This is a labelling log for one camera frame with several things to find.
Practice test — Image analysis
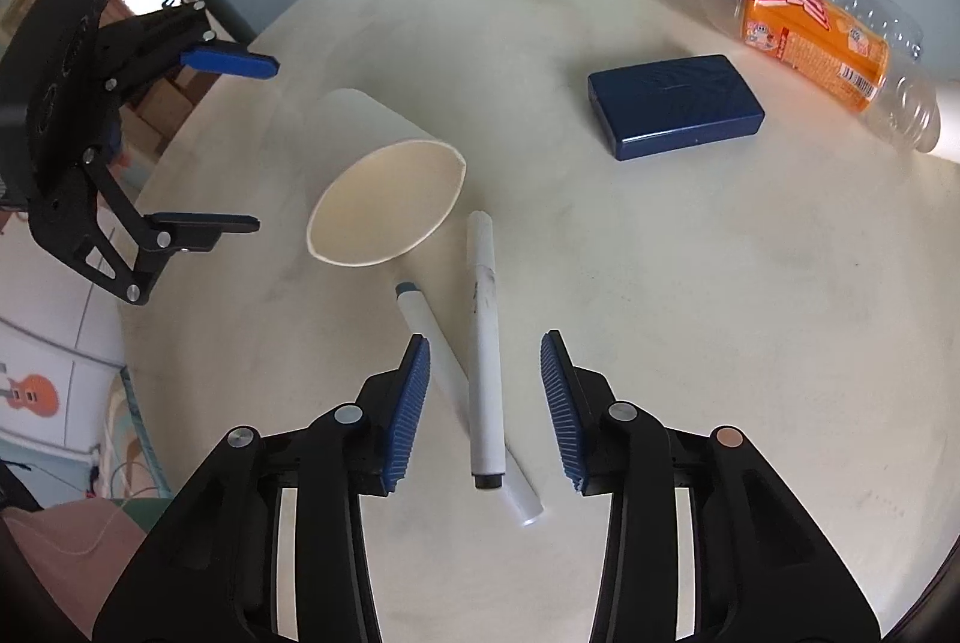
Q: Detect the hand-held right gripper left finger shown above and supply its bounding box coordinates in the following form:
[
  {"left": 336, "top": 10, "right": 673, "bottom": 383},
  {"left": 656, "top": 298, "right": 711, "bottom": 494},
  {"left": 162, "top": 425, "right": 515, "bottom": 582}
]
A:
[{"left": 94, "top": 334, "right": 432, "bottom": 643}]

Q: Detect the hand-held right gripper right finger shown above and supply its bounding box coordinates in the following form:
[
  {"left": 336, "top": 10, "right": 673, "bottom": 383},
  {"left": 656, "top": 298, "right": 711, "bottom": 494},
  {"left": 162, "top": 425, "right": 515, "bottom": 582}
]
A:
[{"left": 540, "top": 330, "right": 878, "bottom": 643}]

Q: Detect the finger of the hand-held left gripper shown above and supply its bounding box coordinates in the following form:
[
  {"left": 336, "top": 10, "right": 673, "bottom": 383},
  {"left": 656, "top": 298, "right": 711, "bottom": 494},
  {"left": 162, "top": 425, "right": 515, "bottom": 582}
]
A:
[
  {"left": 97, "top": 0, "right": 281, "bottom": 110},
  {"left": 32, "top": 151, "right": 261, "bottom": 308}
]

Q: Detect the white marker with black tip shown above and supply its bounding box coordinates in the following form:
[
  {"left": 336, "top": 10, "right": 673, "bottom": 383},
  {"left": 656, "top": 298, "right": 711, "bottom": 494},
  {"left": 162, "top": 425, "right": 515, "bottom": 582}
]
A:
[{"left": 465, "top": 211, "right": 509, "bottom": 491}]

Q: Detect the white marker with grey-blue tip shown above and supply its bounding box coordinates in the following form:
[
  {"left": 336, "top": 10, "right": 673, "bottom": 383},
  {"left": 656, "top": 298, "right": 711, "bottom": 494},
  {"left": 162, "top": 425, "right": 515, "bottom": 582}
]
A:
[{"left": 394, "top": 280, "right": 544, "bottom": 528}]

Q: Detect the white paper cup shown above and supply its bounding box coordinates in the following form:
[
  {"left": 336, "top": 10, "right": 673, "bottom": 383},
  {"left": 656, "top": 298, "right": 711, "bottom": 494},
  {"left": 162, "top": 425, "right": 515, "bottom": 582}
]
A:
[{"left": 306, "top": 88, "right": 467, "bottom": 269}]

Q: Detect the cardboard box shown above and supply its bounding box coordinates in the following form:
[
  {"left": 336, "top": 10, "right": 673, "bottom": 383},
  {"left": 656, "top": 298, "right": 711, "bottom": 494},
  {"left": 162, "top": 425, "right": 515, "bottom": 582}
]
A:
[{"left": 135, "top": 73, "right": 202, "bottom": 128}]

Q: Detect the white wardrobe with guitar print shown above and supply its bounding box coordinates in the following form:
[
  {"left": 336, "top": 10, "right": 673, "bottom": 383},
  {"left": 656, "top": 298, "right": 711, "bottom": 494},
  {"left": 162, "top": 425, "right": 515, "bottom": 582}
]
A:
[{"left": 0, "top": 215, "right": 128, "bottom": 464}]

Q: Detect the plaid blanket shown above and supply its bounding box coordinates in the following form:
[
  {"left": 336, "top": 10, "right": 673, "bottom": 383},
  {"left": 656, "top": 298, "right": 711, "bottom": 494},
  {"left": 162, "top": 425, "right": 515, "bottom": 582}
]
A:
[{"left": 97, "top": 365, "right": 173, "bottom": 501}]

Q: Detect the green cloth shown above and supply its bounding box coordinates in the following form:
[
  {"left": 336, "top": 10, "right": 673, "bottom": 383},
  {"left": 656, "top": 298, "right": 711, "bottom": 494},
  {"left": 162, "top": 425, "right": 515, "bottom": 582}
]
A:
[{"left": 124, "top": 497, "right": 177, "bottom": 533}]

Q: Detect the dark blue flat box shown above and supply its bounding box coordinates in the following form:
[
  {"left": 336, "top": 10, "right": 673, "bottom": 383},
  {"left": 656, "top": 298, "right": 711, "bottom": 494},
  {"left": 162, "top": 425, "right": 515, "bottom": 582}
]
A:
[{"left": 587, "top": 55, "right": 767, "bottom": 162}]

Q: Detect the person's pink trouser leg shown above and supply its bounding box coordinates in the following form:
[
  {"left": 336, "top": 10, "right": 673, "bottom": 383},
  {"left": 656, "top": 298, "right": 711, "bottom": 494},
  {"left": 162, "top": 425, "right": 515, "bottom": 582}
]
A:
[{"left": 0, "top": 497, "right": 147, "bottom": 643}]

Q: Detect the orange label plastic bottle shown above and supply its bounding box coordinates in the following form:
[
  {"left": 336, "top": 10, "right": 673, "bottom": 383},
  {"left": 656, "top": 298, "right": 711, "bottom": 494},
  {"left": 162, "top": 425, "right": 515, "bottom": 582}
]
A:
[{"left": 663, "top": 0, "right": 942, "bottom": 154}]

